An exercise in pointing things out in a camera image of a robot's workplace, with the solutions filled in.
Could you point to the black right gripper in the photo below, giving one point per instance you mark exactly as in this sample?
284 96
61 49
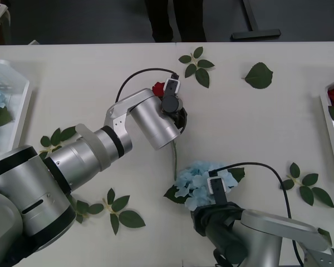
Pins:
211 217

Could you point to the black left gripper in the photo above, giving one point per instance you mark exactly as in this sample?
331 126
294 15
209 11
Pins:
183 119

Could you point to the red rose with thorny stem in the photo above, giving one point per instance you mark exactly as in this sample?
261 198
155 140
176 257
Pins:
157 89

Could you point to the silver and black right arm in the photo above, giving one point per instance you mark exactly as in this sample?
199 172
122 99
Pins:
267 231

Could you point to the silver and black left arm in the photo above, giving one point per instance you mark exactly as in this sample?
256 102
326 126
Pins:
80 158

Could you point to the green five-leaf twig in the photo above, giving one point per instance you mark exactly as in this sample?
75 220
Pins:
201 75
323 196

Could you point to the single large green leaf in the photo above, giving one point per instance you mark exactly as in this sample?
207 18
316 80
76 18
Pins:
259 75

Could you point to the person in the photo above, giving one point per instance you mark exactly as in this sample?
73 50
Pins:
167 19

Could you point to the black stand foot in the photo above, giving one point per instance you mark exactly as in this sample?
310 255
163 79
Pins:
253 30

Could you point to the small green leaf twig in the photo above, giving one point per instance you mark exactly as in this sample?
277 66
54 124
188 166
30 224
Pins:
325 235

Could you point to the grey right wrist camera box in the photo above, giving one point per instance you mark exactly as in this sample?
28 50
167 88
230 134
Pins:
216 185

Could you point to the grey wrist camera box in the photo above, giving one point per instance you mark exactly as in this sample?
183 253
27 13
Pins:
172 86
216 185

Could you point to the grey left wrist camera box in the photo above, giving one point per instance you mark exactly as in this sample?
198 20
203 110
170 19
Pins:
172 86

